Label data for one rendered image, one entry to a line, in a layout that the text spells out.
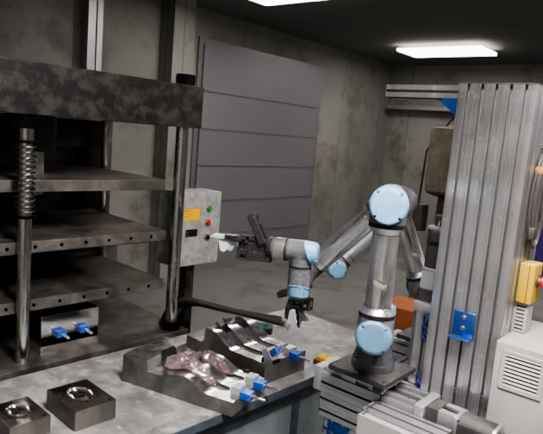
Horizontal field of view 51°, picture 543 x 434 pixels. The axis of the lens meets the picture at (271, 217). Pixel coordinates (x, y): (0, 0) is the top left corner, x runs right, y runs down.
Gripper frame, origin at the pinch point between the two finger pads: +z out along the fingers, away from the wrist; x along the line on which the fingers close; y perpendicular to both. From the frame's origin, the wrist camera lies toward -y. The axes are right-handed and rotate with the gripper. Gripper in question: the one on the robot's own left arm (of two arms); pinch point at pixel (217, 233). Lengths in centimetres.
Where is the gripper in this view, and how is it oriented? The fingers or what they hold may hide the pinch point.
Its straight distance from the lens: 195.3
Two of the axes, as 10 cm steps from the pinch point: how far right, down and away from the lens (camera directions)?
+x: 2.4, 0.1, 9.7
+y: -1.1, 9.9, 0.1
